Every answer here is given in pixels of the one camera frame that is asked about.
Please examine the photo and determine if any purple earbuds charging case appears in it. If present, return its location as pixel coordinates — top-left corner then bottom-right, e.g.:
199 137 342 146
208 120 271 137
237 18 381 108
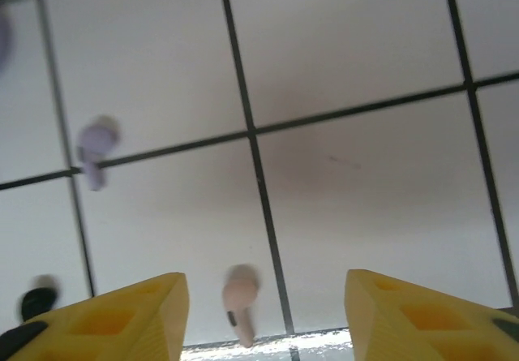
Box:
0 3 14 72

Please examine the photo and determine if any black wireless earbud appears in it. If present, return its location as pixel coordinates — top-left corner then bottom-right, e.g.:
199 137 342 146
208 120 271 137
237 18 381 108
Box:
16 273 62 324

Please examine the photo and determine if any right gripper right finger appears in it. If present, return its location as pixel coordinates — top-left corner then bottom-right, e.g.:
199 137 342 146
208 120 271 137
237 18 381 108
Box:
344 269 519 361

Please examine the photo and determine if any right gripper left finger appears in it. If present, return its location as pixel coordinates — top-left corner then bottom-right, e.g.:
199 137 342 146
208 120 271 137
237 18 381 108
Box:
0 271 192 361

